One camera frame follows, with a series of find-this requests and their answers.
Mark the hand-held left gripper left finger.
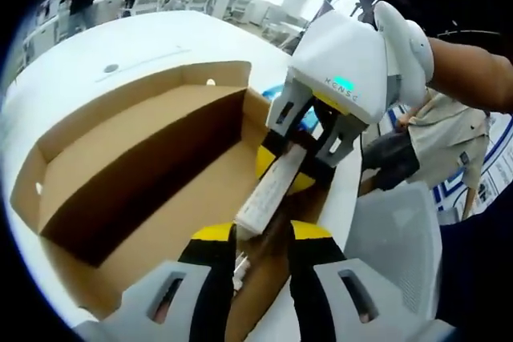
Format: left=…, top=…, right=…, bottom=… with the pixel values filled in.
left=74, top=221, right=237, bottom=342

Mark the blue wipes pack soft item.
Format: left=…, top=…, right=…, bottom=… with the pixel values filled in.
left=259, top=83, right=321, bottom=131

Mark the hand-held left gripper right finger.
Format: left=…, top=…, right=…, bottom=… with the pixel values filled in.
left=288, top=219, right=454, bottom=342

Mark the brown cardboard shoe box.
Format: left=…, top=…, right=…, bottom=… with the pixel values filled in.
left=10, top=59, right=336, bottom=321

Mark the small white blue carton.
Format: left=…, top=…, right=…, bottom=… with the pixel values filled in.
left=234, top=145, right=309, bottom=239

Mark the blue white wall poster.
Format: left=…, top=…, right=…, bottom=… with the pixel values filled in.
left=432, top=115, right=513, bottom=225

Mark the white mesh office chair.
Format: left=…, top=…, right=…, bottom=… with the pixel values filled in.
left=344, top=180, right=444, bottom=319

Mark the person's dark blue clothing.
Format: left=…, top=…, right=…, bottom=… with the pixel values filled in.
left=436, top=197, right=513, bottom=331

